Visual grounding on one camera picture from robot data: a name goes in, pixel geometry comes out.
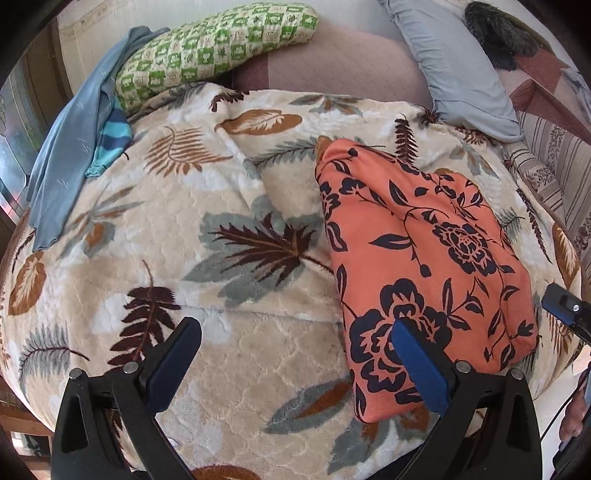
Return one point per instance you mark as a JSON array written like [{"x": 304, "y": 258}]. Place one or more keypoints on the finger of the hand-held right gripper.
[{"x": 565, "y": 304}]

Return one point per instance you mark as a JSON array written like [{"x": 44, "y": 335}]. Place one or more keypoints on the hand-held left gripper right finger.
[{"x": 420, "y": 364}]

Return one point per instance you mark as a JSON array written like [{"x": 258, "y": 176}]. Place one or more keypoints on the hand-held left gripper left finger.
[{"x": 173, "y": 369}]

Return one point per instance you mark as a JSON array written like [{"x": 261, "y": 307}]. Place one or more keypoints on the orange floral garment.
[{"x": 415, "y": 258}]

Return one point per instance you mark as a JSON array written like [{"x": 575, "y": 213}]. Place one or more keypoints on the person's right hand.
[{"x": 572, "y": 415}]

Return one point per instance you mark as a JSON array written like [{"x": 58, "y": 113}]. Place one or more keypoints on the leaf print fleece blanket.
[{"x": 207, "y": 240}]

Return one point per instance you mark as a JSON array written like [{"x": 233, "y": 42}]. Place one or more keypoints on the striped patterned quilt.
[{"x": 549, "y": 129}]

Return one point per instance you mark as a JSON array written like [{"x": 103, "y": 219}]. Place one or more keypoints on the teal striped knit sweater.
[{"x": 111, "y": 143}]

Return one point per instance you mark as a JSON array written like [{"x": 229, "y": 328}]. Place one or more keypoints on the blue-grey knit sweater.
[{"x": 69, "y": 152}]

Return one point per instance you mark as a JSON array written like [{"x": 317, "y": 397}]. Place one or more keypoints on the grey pillow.
[{"x": 461, "y": 69}]

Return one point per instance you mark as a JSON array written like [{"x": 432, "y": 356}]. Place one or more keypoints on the glass window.
[{"x": 18, "y": 152}]

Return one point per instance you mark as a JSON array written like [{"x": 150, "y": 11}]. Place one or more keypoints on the dark fluffy cloth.
[{"x": 503, "y": 32}]

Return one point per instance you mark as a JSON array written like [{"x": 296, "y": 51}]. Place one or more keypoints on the mauve bed sheet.
[{"x": 351, "y": 64}]

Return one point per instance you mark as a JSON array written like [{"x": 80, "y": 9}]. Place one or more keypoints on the green checked pillow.
[{"x": 207, "y": 50}]

